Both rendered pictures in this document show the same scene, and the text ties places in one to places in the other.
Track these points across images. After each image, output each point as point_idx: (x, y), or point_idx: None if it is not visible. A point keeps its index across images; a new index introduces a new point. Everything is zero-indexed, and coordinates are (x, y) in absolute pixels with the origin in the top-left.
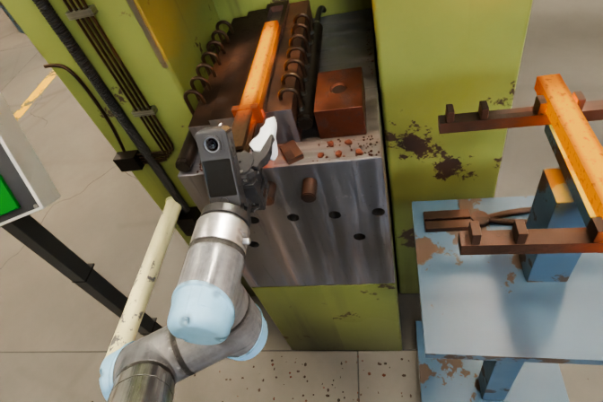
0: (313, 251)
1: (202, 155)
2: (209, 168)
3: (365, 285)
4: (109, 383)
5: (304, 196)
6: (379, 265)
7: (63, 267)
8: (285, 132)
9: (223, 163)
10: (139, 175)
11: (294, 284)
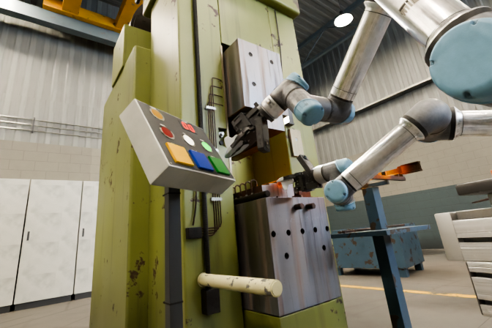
0: (310, 262)
1: (303, 159)
2: (306, 162)
3: (332, 301)
4: (338, 180)
5: (312, 203)
6: (333, 274)
7: (178, 275)
8: (291, 193)
9: (309, 162)
10: (188, 251)
11: (302, 307)
